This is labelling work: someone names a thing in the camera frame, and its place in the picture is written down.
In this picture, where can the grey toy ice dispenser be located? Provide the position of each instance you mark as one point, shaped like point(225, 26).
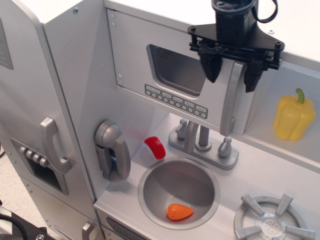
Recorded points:
point(39, 166)

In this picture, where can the round grey toy sink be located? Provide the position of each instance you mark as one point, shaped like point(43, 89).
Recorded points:
point(179, 180)

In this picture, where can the grey lower door handle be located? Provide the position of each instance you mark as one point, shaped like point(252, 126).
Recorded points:
point(89, 231)

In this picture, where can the grey toy oven vent panel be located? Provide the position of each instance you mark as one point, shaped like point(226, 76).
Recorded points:
point(123, 231)

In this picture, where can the grey toy telephone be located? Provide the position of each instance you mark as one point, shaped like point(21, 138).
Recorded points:
point(112, 152)

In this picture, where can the red toy pepper slice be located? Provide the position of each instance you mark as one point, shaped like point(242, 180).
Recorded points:
point(156, 148)

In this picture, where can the grey toy fridge door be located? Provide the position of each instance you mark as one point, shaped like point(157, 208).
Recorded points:
point(33, 111)

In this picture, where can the grey toy stove burner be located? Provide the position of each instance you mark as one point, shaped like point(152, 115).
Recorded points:
point(266, 217)

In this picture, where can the grey toy faucet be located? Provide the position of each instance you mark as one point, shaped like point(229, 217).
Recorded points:
point(195, 140)

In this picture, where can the yellow toy bell pepper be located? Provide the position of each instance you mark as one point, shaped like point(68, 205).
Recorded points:
point(294, 114)

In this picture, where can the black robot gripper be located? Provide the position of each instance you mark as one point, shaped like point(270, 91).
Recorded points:
point(235, 35)

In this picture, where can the black base with screw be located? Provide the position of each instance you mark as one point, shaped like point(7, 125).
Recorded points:
point(13, 227)

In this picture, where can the grey toy microwave door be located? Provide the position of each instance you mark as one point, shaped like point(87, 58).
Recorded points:
point(154, 62)

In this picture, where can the orange toy carrot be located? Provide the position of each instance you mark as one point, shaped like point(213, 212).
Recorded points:
point(176, 211)

